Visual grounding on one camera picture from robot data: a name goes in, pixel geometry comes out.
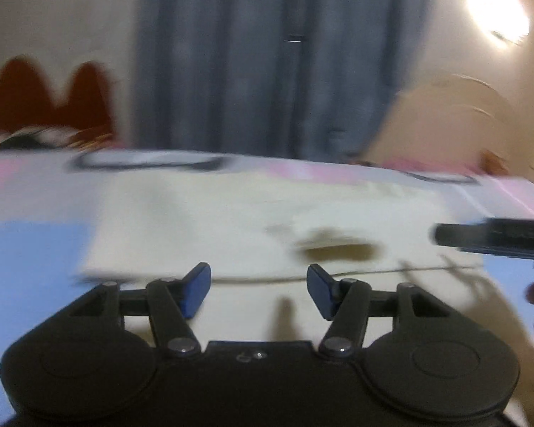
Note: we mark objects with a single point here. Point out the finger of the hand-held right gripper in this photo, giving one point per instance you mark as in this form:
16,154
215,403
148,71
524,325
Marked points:
485,235

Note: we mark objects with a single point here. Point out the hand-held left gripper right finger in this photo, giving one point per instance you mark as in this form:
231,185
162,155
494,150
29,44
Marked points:
320,291

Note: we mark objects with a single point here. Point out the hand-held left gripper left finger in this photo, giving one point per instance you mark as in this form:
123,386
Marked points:
195,289

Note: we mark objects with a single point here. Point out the white small garment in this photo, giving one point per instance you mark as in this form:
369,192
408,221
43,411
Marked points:
258,227

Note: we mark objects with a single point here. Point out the beige round folding table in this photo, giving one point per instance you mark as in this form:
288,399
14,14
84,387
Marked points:
449,124

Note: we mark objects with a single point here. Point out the patterned dark cloth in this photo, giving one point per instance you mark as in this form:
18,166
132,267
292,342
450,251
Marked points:
40,138

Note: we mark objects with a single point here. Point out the grey-blue curtain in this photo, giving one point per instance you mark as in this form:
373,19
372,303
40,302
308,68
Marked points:
267,58

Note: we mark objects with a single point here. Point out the red scalloped headboard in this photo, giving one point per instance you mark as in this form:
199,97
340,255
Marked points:
49,98

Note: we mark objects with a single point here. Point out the glowing wall lamp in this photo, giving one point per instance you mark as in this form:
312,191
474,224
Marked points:
498,11

